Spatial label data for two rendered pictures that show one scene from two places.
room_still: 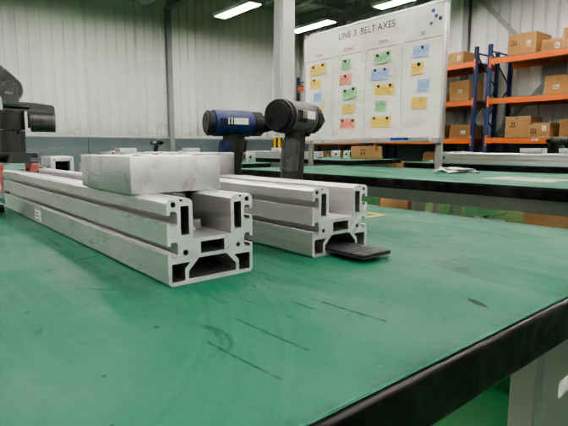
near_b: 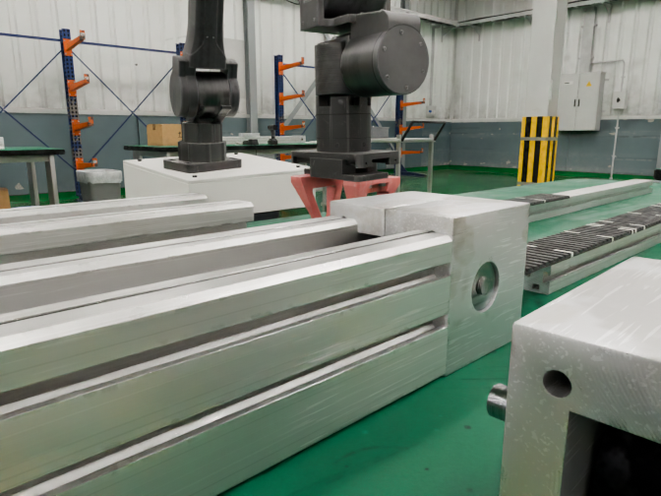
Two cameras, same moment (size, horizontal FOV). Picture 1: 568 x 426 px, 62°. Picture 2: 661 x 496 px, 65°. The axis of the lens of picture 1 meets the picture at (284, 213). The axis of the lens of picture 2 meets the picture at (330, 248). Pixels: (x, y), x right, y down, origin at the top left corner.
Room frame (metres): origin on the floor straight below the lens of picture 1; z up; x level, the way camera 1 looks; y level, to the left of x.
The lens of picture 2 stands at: (1.16, 0.13, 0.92)
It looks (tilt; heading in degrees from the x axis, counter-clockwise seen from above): 13 degrees down; 87
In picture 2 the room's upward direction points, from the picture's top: straight up
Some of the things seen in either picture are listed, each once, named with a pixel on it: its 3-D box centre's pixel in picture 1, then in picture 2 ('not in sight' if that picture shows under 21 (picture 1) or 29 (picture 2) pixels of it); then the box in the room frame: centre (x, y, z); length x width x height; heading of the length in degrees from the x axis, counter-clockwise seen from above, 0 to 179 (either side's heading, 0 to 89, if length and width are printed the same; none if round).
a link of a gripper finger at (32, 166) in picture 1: (21, 172); (355, 202); (1.21, 0.67, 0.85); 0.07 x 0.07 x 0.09; 42
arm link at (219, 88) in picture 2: not in sight; (208, 101); (0.99, 1.08, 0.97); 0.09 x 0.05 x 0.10; 118
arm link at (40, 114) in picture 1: (29, 107); (369, 31); (1.22, 0.64, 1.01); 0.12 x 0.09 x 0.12; 118
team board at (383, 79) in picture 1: (366, 139); not in sight; (4.07, -0.70, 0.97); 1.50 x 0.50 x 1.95; 39
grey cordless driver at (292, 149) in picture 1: (302, 160); not in sight; (0.92, -0.04, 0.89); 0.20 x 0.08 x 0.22; 151
